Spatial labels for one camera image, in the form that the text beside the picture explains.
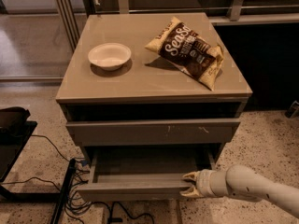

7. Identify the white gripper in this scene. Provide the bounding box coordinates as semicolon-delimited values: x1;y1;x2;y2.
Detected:
180;169;232;198

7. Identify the grey drawer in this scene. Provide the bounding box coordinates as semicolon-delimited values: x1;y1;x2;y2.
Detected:
78;146;215;202
66;119;240;147

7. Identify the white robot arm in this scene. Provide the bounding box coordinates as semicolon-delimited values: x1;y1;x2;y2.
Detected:
180;165;299;217

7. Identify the grey top drawer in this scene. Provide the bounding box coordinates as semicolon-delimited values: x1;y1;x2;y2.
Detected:
66;119;240;147

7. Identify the grey three-drawer cabinet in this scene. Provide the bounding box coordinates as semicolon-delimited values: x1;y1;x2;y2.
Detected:
55;12;253;201

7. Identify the dark object at right edge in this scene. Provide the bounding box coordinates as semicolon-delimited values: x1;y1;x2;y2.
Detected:
285;101;299;119

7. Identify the brown and yellow chip bag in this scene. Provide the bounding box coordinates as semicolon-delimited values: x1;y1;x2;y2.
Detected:
145;17;224;91

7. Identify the white bowl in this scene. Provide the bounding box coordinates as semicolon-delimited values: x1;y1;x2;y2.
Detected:
88;43;132;71

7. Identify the black metal stand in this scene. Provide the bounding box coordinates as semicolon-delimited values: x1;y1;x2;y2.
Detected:
0;124;72;224

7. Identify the dark bag on stand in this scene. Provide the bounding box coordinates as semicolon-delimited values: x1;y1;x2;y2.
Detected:
0;106;30;142

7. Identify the black cable bundle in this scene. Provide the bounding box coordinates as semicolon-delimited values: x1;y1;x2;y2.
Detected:
0;134;156;224

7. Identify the metal window frame rail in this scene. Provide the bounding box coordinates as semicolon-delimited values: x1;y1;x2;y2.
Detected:
56;0;299;48

